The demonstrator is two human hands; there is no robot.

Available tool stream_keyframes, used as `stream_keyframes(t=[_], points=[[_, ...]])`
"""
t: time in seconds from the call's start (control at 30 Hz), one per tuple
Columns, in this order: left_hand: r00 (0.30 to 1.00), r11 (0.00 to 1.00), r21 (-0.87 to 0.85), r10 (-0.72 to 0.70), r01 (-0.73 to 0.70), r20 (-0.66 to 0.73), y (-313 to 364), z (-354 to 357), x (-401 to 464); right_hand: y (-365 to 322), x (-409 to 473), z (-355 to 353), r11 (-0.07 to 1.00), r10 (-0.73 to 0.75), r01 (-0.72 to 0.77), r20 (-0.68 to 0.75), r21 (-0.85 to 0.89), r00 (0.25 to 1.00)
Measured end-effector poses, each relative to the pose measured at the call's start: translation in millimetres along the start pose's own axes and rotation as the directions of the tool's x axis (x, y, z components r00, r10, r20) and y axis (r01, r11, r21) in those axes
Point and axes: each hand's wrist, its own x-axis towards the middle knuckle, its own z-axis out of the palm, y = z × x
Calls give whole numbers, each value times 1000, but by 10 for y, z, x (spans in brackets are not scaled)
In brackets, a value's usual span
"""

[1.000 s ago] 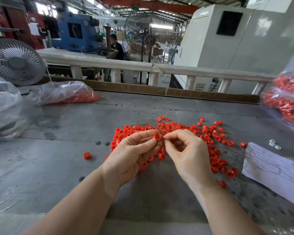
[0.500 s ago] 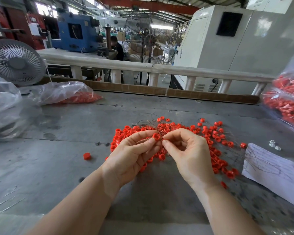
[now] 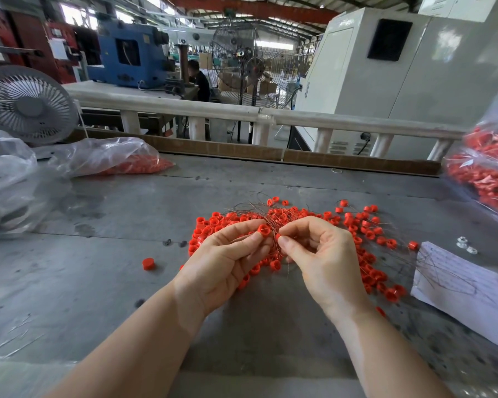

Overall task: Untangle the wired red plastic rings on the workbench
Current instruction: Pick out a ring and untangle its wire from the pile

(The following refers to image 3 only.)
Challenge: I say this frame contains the person's left hand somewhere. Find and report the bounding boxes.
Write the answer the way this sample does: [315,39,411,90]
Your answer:
[173,218,275,316]

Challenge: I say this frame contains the person's right hand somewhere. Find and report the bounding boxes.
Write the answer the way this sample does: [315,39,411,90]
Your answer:
[277,215,370,320]

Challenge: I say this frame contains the pile of red plastic rings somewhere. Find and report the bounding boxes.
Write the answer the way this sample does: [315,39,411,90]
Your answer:
[188,196,420,316]

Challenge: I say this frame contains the bundle of thin metal wires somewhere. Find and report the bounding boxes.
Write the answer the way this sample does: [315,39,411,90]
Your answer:
[226,200,326,245]

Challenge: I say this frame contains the person's left forearm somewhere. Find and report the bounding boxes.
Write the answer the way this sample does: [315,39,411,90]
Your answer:
[45,281,207,398]

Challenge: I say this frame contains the person's right forearm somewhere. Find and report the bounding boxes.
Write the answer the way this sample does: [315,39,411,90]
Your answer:
[334,294,455,398]

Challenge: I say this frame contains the brown wooden board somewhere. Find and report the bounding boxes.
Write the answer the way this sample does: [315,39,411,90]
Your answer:
[69,129,441,176]

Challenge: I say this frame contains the white paper sheet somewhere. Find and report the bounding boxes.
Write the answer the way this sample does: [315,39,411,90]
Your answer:
[411,241,498,355]

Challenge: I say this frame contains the clear bag with red pieces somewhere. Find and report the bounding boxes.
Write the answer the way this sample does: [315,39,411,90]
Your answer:
[50,135,175,176]

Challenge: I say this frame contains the white metal railing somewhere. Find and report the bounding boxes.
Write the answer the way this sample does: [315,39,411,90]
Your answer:
[65,80,469,161]

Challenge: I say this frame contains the large clear bag red pieces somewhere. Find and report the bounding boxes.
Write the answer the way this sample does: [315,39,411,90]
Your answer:
[442,82,498,219]

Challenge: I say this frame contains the blue industrial machine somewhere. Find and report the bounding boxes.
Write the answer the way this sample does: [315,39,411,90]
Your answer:
[88,17,174,88]

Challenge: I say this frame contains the large grey machine cabinet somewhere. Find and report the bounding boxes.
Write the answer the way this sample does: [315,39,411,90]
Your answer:
[294,0,498,159]

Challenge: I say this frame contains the crumpled clear plastic bag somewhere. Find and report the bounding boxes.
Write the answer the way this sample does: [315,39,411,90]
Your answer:
[0,125,51,237]

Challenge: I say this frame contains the white desk fan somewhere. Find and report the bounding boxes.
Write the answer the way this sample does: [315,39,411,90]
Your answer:
[0,64,80,146]

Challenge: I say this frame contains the red industrial machine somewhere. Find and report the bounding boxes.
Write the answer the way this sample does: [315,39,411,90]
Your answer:
[0,9,79,83]

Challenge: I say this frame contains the black pedestal fan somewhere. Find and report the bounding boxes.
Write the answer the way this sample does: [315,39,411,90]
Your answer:
[239,54,268,144]

